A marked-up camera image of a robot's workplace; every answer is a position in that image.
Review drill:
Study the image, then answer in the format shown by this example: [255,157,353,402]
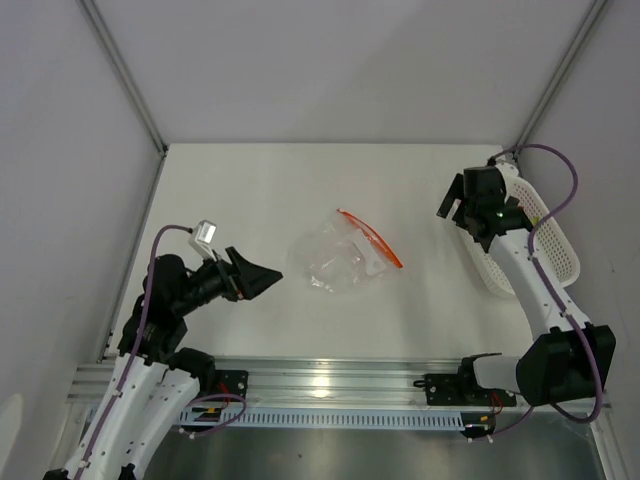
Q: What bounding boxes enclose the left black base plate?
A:
[212,370,249,402]

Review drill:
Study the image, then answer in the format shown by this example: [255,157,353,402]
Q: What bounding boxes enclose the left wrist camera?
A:
[188,220,217,260]

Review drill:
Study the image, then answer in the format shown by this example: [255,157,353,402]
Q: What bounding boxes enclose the aluminium mounting rail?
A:
[67,357,614,412]

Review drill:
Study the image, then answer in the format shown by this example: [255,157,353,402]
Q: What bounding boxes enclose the white slotted cable duct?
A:
[174,407,464,432]

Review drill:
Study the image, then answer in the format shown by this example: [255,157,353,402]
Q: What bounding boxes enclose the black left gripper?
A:
[174,245,282,316]

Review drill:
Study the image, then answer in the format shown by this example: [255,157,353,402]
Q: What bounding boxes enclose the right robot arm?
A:
[437,166,616,409]

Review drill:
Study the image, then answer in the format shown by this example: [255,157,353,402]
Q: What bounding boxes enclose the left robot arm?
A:
[44,247,283,479]

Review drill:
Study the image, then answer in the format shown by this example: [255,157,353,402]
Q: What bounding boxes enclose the white perforated plastic basket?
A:
[458,177,580,299]

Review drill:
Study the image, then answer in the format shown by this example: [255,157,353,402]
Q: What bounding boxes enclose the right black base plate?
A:
[413,374,517,407]

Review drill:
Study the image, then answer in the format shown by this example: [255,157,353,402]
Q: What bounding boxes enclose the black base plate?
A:
[212,370,249,402]
[413,374,517,407]

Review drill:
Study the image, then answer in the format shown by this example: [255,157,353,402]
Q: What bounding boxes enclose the clear orange zip bag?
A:
[287,208,404,294]

